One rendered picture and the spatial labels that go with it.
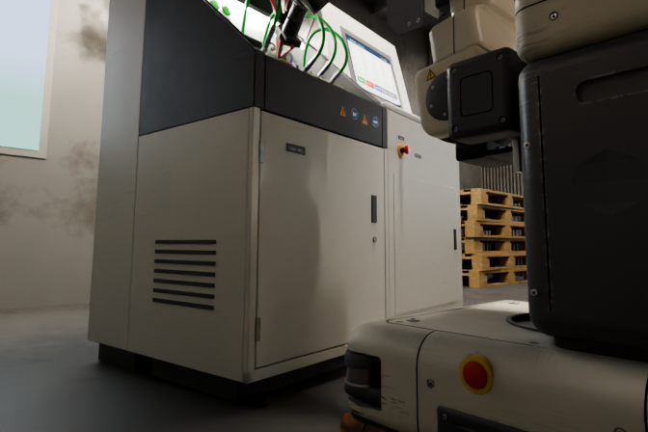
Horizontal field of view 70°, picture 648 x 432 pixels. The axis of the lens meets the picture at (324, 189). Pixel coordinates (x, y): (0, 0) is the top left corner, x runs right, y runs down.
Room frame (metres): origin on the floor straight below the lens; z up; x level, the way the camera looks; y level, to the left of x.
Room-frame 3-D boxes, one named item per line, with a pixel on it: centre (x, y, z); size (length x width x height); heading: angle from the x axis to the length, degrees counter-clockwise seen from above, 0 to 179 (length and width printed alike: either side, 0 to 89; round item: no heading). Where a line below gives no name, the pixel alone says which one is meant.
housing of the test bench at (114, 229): (2.22, 0.32, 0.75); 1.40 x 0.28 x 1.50; 141
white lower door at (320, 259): (1.50, -0.02, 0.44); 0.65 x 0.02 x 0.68; 141
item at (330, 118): (1.51, -0.01, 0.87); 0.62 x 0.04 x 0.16; 141
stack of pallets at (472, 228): (5.64, -1.79, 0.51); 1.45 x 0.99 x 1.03; 132
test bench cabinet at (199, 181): (1.67, 0.20, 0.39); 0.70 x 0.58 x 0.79; 141
